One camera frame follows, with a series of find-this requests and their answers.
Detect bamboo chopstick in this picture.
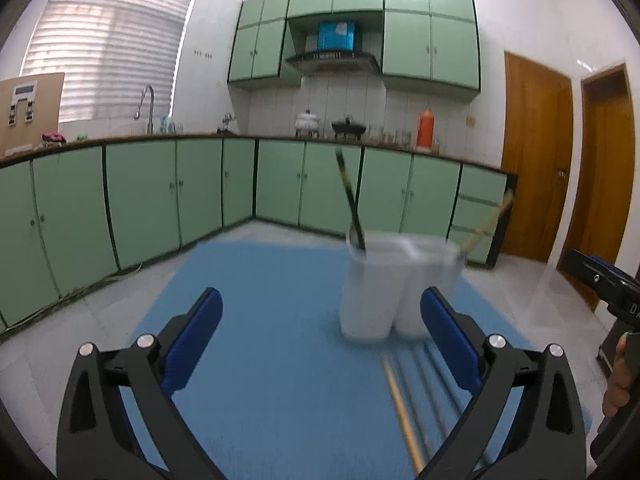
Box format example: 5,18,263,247
459,191,516,256
382,357,426,473

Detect wooden door in frame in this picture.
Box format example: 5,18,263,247
565,63,640,311

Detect white cooking pot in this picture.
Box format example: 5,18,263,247
295,109,321,137

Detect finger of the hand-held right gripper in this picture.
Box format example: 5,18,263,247
563,248,619,306
588,254,640,294

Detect green lower kitchen cabinets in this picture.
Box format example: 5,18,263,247
0,132,518,333

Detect white double utensil holder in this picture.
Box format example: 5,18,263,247
339,237,468,343

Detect blue tablecloth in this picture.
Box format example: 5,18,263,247
120,237,593,480

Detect black wok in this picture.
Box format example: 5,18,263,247
331,115,367,140

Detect green upper kitchen cabinets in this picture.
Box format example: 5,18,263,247
227,0,482,93

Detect white window blinds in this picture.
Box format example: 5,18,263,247
20,0,200,123

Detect metal kitchen faucet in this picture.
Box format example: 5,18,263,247
134,85,156,135

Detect range hood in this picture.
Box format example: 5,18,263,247
285,51,382,76

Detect green kitchen cabinets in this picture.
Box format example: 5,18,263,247
227,0,482,93
0,132,518,333

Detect orange thermos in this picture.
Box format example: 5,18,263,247
417,106,435,151

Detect blue box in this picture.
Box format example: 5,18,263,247
317,21,358,53

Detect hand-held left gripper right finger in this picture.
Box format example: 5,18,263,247
416,286,588,480

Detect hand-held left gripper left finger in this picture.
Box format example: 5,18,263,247
56,287,227,480

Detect wooden board with white brackets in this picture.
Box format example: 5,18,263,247
0,72,66,157

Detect person's right hand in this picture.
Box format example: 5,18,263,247
602,332,640,419

